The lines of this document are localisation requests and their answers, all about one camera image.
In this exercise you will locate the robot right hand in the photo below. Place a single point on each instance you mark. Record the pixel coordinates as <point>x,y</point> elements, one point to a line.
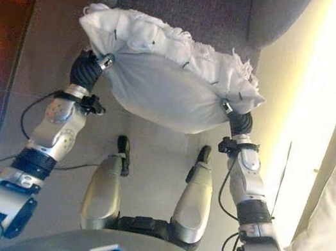
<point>241,122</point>

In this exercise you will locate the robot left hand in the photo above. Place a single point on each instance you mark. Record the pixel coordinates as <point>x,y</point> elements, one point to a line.
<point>84,72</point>

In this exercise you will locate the white frilled cushion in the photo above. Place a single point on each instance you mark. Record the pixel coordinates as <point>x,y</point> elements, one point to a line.
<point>168,86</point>

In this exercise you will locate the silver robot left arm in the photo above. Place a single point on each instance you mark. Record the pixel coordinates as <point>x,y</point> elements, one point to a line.
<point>56,132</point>

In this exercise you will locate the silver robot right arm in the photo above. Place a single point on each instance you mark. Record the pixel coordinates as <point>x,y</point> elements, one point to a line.
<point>253,179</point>

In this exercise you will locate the silver robot right leg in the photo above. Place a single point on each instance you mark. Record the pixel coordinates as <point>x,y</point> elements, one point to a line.
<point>193,201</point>

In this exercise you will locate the silver robot leg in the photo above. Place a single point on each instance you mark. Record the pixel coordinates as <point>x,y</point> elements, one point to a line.
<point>104,192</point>
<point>193,201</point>

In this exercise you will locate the silver robot left leg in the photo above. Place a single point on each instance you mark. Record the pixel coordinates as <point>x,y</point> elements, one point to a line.
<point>104,192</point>

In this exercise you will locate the grey fabric armchair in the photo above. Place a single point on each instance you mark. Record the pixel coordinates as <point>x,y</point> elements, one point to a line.
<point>189,2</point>

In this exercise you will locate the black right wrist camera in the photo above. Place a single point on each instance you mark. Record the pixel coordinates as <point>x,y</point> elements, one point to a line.
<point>228,145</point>

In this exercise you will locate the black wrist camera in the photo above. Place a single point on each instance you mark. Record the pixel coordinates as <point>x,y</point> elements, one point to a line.
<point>93,104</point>
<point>228,145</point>

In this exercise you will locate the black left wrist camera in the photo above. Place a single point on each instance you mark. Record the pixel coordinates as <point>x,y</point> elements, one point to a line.
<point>93,104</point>

